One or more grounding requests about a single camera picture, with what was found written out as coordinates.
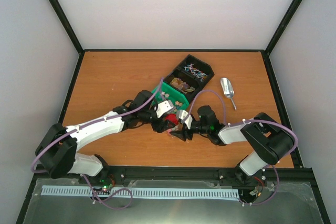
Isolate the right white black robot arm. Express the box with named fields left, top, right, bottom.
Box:
left=170, top=105, right=298, bottom=185

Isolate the black bin with popsicle candies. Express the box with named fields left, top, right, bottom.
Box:
left=164, top=69, right=203, bottom=103

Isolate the silver metal scoop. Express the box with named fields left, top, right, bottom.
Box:
left=220, top=78, right=237, bottom=110

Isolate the green plastic candy bin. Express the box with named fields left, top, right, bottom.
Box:
left=155, top=82, right=190, bottom=110

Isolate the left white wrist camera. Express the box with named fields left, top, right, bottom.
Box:
left=156, top=100, right=174, bottom=118

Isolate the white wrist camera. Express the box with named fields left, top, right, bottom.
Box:
left=156, top=100, right=174, bottom=118
left=176, top=110, right=194, bottom=130

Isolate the metal sheet panel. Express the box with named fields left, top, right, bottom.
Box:
left=18, top=179, right=324, bottom=223

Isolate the light blue slotted cable duct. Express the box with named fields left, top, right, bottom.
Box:
left=40, top=185, right=239, bottom=201

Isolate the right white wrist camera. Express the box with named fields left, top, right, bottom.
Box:
left=176, top=110, right=194, bottom=130

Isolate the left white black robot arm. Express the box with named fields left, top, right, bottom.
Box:
left=35, top=90, right=174, bottom=184

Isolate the black bin with lollipops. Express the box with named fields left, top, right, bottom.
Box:
left=177, top=54, right=215, bottom=87

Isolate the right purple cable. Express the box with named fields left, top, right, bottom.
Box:
left=188, top=89, right=299, bottom=206

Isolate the black aluminium frame rail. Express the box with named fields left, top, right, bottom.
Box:
left=34, top=165, right=314, bottom=187

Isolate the red jar lid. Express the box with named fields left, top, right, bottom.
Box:
left=165, top=113, right=179, bottom=125

